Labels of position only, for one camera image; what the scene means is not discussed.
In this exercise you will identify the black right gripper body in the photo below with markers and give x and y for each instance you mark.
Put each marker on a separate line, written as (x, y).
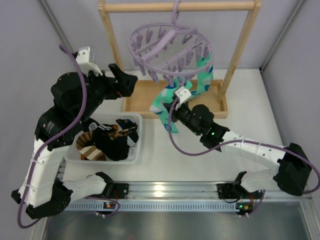
(173, 110)

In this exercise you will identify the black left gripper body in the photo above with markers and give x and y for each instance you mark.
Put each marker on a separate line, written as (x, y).
(113, 83)

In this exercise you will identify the mint green sock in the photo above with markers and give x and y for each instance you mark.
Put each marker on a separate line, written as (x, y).
(204, 78)
(164, 97)

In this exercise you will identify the brown striped sock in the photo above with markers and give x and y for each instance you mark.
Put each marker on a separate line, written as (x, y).
(87, 148)

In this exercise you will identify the black white striped sock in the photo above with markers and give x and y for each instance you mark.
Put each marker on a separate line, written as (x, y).
(111, 141)

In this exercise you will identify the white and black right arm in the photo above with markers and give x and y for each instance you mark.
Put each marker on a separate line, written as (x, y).
(286, 167)

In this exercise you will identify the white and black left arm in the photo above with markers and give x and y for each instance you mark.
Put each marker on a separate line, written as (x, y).
(69, 124)

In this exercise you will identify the purple round clip hanger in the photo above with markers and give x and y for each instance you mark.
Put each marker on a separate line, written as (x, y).
(170, 50)

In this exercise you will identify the wooden hanging rack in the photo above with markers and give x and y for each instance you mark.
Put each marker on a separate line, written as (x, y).
(146, 89)

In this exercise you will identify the white plastic basket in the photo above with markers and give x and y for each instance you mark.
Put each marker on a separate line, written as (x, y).
(73, 155)

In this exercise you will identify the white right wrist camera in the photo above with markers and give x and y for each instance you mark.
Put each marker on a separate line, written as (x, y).
(183, 94)

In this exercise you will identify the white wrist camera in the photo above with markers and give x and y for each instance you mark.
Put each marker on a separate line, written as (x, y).
(84, 56)
(183, 94)

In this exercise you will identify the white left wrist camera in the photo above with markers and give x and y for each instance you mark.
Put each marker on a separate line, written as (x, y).
(84, 56)

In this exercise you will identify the aluminium mounting rail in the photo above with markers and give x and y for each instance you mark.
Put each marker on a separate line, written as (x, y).
(188, 190)

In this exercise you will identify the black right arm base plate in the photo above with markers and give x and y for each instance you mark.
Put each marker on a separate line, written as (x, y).
(235, 192)

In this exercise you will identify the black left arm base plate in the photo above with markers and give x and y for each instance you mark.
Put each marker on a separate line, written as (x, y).
(116, 191)

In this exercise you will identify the grey slotted cable duct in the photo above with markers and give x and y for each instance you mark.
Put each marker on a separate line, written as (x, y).
(154, 206)

